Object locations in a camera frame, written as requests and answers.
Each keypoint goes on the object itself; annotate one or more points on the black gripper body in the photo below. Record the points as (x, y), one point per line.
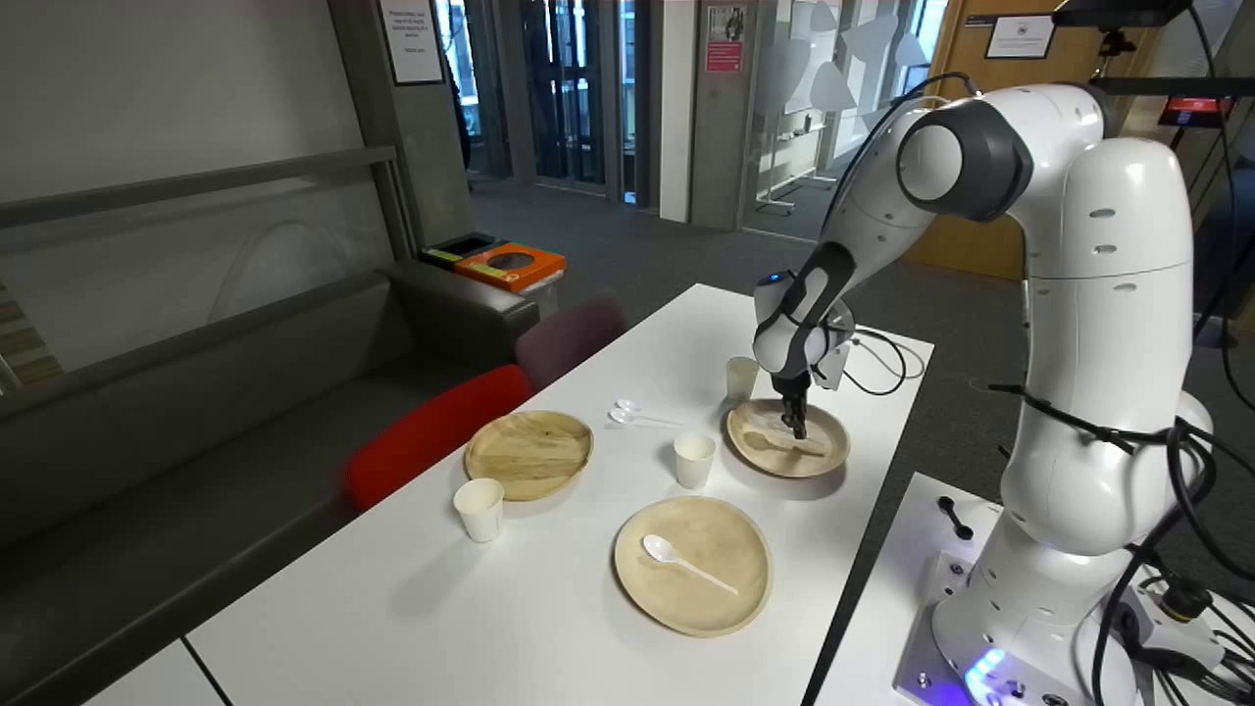
(795, 357)

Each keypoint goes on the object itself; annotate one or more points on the white wall notice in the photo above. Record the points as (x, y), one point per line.
(412, 42)

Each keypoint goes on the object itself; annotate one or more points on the white paper cup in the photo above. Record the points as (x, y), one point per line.
(691, 460)
(479, 506)
(739, 378)

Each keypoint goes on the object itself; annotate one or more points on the white paper cup far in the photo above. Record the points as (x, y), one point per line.
(739, 378)

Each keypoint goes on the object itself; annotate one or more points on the middle wooden plate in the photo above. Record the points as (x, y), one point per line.
(712, 534)

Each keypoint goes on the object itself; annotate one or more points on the white paper cup front left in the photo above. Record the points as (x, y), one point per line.
(479, 506)

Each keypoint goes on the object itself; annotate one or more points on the white spoon on middle plate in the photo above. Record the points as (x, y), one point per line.
(666, 551)

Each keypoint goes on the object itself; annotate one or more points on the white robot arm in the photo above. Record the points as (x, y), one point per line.
(1107, 307)

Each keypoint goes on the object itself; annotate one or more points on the right wooden plate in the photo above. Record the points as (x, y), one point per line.
(788, 465)

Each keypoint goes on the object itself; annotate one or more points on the dark maroon chair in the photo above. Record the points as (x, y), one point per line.
(568, 337)

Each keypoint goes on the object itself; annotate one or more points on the red chair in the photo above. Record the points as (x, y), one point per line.
(420, 435)

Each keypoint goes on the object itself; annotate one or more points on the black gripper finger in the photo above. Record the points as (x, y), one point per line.
(791, 409)
(803, 418)

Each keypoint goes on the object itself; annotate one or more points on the wooden plate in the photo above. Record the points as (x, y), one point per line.
(712, 534)
(788, 465)
(530, 452)

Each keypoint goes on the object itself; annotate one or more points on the white paper cup centre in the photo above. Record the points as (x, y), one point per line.
(691, 460)

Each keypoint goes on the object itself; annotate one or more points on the left wooden plate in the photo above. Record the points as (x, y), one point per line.
(530, 452)

